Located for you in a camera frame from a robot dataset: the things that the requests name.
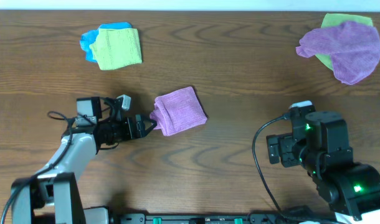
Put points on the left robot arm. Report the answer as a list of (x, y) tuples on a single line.
[(51, 195)]

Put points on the folded green cloth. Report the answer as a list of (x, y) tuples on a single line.
[(117, 48)]

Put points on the light green cloth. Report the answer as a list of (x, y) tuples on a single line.
[(331, 20)]

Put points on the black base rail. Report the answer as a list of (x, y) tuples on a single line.
[(252, 218)]

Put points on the pink purple microfiber cloth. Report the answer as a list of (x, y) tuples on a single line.
[(178, 111)]

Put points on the dark purple crumpled cloth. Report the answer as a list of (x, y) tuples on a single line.
[(354, 49)]

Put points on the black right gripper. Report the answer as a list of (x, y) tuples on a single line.
[(283, 142)]

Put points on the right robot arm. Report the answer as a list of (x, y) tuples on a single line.
[(319, 143)]

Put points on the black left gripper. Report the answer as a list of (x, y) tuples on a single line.
[(129, 133)]

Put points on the blue cloth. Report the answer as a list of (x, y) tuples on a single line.
[(89, 38)]

